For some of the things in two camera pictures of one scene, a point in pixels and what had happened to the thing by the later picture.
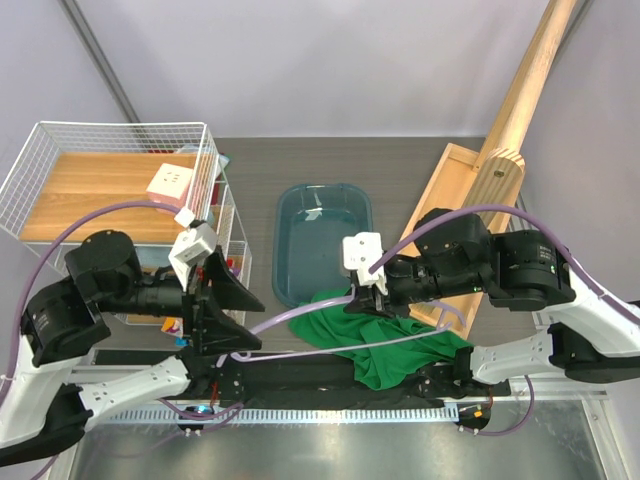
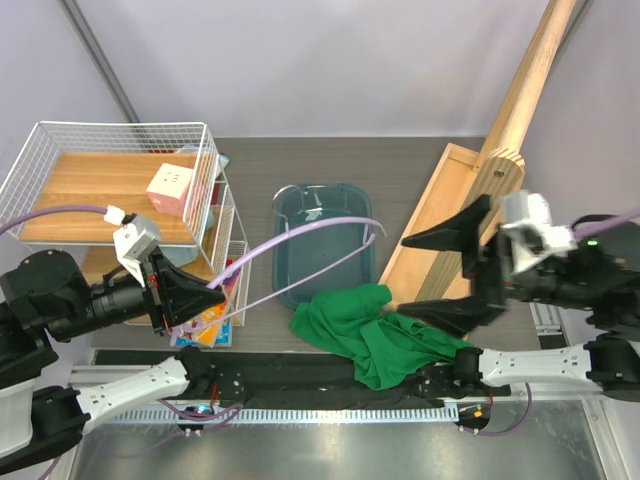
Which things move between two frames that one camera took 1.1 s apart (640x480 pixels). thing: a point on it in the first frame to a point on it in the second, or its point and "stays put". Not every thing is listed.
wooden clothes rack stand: x=466 y=180 stays put
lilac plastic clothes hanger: x=439 y=304 to x=370 y=235
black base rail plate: x=282 y=378 stays put
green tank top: x=390 y=363 stays put
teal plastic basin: x=309 y=222 stays put
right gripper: x=371 y=302 to x=483 y=270
